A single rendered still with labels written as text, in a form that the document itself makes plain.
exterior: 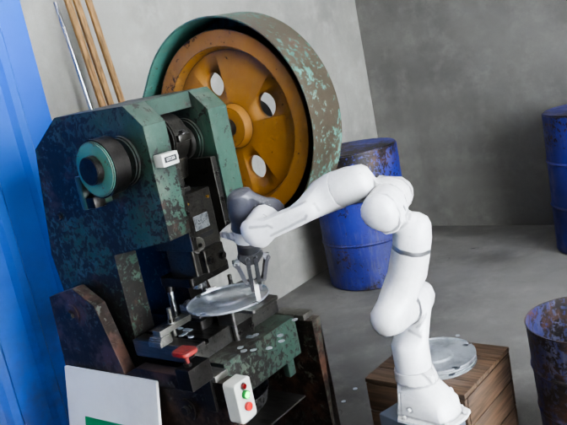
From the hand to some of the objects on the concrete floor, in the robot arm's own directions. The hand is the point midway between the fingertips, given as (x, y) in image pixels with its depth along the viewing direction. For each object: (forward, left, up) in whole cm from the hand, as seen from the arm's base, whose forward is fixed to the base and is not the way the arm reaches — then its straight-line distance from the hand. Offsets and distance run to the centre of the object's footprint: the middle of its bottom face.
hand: (256, 290), depth 240 cm
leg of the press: (+46, -14, -82) cm, 95 cm away
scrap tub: (-61, -92, -82) cm, 137 cm away
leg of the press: (+32, +37, -82) cm, 96 cm away
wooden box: (-19, -58, -82) cm, 102 cm away
